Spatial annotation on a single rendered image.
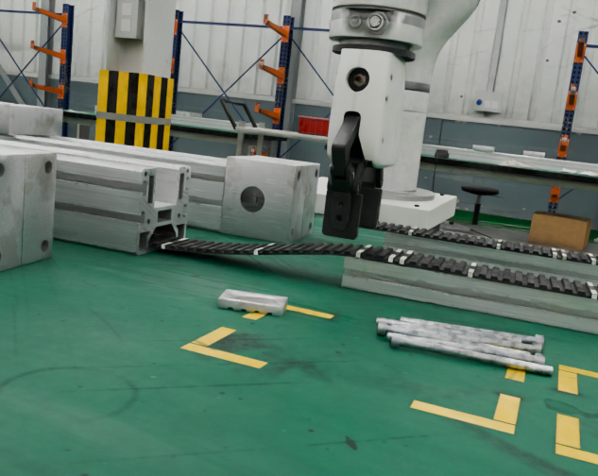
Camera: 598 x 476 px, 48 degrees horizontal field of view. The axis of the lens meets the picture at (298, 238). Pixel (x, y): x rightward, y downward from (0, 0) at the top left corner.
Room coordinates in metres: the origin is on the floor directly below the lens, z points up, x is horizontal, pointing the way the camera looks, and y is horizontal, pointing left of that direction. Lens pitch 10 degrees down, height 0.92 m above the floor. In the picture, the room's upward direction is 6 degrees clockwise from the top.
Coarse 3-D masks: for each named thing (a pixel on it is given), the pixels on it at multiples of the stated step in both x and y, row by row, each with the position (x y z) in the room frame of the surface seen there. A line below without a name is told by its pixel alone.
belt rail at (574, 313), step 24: (360, 264) 0.60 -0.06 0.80; (384, 264) 0.59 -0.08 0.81; (360, 288) 0.60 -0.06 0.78; (384, 288) 0.59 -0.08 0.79; (408, 288) 0.59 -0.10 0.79; (432, 288) 0.59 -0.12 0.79; (456, 288) 0.58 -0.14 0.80; (480, 288) 0.57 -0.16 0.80; (504, 288) 0.56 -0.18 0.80; (528, 288) 0.56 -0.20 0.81; (480, 312) 0.57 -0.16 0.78; (504, 312) 0.56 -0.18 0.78; (528, 312) 0.55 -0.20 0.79; (552, 312) 0.55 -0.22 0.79; (576, 312) 0.55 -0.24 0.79
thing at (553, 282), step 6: (540, 276) 0.59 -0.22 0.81; (552, 276) 0.59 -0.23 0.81; (540, 282) 0.56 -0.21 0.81; (546, 282) 0.57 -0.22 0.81; (552, 282) 0.56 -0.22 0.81; (558, 282) 0.58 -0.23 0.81; (540, 288) 0.55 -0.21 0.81; (546, 288) 0.55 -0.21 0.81; (552, 288) 0.55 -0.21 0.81; (558, 288) 0.55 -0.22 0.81
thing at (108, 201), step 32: (64, 160) 0.66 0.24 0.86; (96, 160) 0.68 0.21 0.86; (128, 160) 0.73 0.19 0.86; (64, 192) 0.66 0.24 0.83; (96, 192) 0.65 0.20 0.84; (128, 192) 0.64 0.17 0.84; (160, 192) 0.71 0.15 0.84; (64, 224) 0.66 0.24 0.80; (96, 224) 0.65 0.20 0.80; (128, 224) 0.64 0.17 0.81; (160, 224) 0.68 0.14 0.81
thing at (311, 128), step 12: (252, 120) 4.29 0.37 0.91; (300, 120) 3.87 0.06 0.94; (312, 120) 3.85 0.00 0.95; (324, 120) 3.83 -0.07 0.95; (240, 132) 3.78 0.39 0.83; (252, 132) 3.76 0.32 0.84; (264, 132) 3.75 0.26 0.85; (276, 132) 3.74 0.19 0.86; (288, 132) 3.74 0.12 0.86; (300, 132) 3.87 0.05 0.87; (312, 132) 3.85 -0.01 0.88; (324, 132) 3.83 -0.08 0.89; (240, 144) 3.78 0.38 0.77
